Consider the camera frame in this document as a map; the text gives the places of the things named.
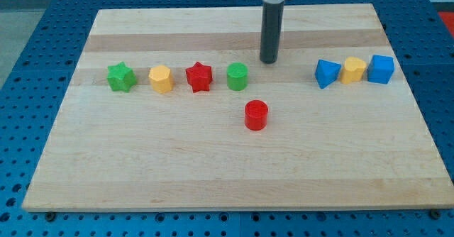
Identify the blue triangle block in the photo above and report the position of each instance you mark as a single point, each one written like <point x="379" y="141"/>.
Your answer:
<point x="326" y="73"/>

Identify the red cylinder block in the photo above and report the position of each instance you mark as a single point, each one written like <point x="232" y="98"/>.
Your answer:
<point x="256" y="112"/>

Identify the green cylinder block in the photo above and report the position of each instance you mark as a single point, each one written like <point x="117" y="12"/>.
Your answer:
<point x="237" y="76"/>

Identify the red star block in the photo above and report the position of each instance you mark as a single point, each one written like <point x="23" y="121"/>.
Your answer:
<point x="199" y="77"/>

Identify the light wooden board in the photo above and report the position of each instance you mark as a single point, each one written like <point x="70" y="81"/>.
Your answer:
<point x="359" y="146"/>

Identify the yellow hexagon block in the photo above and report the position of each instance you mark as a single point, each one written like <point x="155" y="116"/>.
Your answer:
<point x="161" y="79"/>

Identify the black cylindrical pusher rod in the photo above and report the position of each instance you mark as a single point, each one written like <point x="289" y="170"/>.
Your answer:
<point x="272" y="15"/>

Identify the green star block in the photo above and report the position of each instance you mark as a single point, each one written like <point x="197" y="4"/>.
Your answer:
<point x="120" y="77"/>

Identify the yellow heart block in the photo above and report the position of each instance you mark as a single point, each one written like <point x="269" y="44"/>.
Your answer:
<point x="353" y="70"/>

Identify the blue cube block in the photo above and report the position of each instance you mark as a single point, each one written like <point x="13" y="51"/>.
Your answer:
<point x="380" y="69"/>

